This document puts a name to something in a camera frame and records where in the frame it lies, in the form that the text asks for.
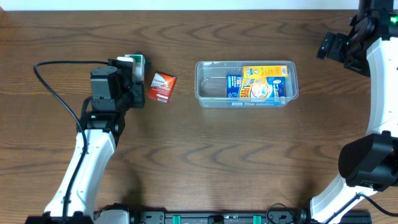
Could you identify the dark green square box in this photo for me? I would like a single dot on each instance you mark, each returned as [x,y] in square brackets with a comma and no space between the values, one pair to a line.
[144,61]

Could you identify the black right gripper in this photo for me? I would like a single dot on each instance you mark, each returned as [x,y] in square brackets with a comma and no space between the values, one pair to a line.
[327,45]

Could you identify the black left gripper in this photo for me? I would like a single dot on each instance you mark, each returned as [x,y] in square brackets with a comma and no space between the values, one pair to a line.
[140,102]

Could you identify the yellow cough syrup box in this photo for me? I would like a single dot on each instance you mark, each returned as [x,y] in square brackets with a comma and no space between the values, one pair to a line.
[265,71]

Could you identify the white and green box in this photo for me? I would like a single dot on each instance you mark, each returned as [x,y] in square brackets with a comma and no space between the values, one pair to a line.
[138,65]

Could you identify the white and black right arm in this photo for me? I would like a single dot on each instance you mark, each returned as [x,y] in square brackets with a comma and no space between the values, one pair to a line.
[367,165]

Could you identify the black mounting rail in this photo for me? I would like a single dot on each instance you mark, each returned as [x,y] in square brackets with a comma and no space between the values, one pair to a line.
[278,214]

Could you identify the clear plastic container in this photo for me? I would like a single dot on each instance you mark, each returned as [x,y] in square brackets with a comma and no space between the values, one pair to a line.
[210,83]

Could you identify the red Panadol box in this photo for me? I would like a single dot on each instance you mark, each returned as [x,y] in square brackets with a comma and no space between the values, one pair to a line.
[162,87]

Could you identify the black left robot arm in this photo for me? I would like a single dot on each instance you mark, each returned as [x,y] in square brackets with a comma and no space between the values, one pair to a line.
[99,128]

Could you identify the blue Kool Fever box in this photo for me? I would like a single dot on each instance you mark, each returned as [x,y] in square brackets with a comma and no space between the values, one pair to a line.
[259,90]

